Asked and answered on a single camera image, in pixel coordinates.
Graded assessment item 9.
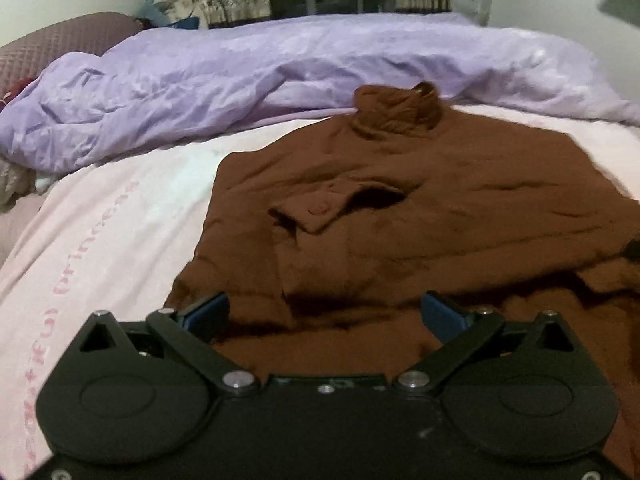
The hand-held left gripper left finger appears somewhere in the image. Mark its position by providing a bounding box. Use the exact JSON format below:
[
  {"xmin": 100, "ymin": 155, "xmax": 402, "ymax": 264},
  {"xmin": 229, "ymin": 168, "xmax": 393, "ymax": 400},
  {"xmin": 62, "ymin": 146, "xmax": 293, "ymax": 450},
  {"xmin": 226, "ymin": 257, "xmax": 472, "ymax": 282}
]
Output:
[{"xmin": 75, "ymin": 291, "xmax": 261, "ymax": 396}]

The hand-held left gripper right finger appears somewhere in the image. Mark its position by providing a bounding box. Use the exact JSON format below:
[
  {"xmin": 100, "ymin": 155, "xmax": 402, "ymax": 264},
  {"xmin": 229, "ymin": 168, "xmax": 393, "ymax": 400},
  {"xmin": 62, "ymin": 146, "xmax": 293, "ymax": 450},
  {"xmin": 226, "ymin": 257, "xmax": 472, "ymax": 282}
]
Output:
[{"xmin": 392, "ymin": 291, "xmax": 576, "ymax": 396}]

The brown turtleneck sweater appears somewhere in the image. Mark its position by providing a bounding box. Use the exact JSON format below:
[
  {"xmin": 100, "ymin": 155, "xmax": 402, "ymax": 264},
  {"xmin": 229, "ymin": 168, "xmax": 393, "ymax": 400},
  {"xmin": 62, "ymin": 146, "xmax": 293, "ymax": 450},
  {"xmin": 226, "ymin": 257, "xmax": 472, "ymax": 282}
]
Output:
[{"xmin": 165, "ymin": 81, "xmax": 640, "ymax": 480}]

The pile of clothes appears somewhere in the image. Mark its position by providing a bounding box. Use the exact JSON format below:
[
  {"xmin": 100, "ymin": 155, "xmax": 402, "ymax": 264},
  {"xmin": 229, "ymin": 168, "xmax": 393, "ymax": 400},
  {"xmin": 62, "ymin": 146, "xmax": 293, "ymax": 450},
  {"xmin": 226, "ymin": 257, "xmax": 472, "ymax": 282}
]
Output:
[{"xmin": 142, "ymin": 0, "xmax": 209, "ymax": 29}]

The pink printed bed sheet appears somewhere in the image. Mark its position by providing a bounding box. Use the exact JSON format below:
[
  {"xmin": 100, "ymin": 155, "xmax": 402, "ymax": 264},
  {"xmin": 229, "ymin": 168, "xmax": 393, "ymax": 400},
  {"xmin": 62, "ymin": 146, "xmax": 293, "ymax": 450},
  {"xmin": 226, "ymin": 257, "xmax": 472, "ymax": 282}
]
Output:
[{"xmin": 0, "ymin": 104, "xmax": 640, "ymax": 480}]

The mauve blanket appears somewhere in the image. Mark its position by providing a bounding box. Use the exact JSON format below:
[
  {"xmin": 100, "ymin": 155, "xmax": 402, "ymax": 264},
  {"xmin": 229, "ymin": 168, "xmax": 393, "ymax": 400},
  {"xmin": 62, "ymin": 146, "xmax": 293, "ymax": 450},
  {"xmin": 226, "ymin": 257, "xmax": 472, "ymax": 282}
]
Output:
[{"xmin": 0, "ymin": 192, "xmax": 51, "ymax": 263}]

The purple duvet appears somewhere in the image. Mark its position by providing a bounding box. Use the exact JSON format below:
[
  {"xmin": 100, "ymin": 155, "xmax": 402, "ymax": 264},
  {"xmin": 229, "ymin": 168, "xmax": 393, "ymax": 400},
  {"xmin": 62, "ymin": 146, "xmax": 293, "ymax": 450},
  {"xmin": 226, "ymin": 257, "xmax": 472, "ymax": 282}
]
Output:
[{"xmin": 0, "ymin": 12, "xmax": 640, "ymax": 177}]

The grey knit cloth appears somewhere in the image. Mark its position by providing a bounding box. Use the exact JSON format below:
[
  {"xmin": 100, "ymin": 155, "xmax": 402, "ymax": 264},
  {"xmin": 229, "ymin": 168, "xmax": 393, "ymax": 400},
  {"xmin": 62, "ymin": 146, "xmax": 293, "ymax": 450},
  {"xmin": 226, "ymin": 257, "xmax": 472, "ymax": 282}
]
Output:
[{"xmin": 0, "ymin": 155, "xmax": 57, "ymax": 207}]

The red cloth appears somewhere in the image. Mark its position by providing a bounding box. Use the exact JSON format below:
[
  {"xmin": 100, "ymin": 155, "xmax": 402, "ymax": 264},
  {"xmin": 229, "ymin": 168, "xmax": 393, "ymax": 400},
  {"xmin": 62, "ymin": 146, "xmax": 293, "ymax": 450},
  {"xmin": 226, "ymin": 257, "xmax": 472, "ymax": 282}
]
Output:
[{"xmin": 0, "ymin": 77, "xmax": 32, "ymax": 107}]

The maroon quilted pillow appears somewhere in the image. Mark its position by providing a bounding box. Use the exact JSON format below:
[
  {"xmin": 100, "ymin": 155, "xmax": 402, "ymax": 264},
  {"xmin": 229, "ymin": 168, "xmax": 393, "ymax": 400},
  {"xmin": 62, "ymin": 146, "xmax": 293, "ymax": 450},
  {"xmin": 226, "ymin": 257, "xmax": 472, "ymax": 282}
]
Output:
[{"xmin": 0, "ymin": 11, "xmax": 144, "ymax": 97}]

